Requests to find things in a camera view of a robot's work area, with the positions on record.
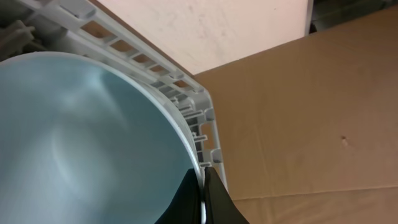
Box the grey dishwasher rack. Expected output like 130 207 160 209
1 0 227 184

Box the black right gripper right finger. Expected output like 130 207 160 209
204 167 249 224

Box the light blue bowl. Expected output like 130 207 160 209
1 52 202 223

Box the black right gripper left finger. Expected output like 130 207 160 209
155 169 201 224

